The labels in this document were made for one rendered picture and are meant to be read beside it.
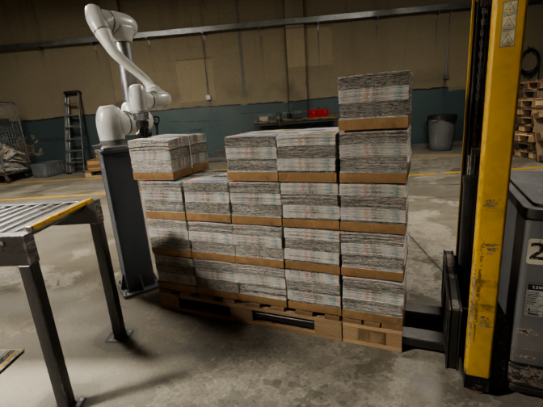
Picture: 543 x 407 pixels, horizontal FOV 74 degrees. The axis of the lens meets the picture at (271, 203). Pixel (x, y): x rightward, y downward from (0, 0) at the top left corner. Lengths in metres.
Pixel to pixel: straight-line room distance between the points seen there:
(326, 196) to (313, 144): 0.25
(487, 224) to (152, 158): 1.64
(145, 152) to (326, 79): 6.81
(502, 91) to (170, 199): 1.62
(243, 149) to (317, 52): 6.93
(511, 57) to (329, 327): 1.39
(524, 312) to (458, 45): 8.05
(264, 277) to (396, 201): 0.79
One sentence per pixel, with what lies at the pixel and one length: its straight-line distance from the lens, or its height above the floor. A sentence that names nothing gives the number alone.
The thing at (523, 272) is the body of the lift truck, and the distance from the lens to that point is 1.61.
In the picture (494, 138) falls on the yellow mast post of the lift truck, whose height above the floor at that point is 1.03.
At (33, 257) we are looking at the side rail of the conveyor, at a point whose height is 0.71.
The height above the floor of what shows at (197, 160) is 0.91.
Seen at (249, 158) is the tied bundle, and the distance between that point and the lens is 1.81.
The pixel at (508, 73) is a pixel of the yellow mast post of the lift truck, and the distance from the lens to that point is 1.41.
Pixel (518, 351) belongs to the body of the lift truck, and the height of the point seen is 0.21.
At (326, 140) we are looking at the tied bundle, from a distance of 1.65.
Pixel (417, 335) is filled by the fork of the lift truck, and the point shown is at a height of 0.07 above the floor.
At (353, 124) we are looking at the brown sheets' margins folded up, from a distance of 1.61.
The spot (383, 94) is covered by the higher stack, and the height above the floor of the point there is 1.21.
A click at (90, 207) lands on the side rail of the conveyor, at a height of 0.76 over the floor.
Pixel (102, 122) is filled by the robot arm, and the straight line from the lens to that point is 2.52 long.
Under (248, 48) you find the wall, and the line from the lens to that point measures 8.68.
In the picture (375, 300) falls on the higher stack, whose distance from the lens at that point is 1.85.
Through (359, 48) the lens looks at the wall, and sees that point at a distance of 8.75.
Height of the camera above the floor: 1.19
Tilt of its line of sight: 15 degrees down
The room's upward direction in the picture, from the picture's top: 4 degrees counter-clockwise
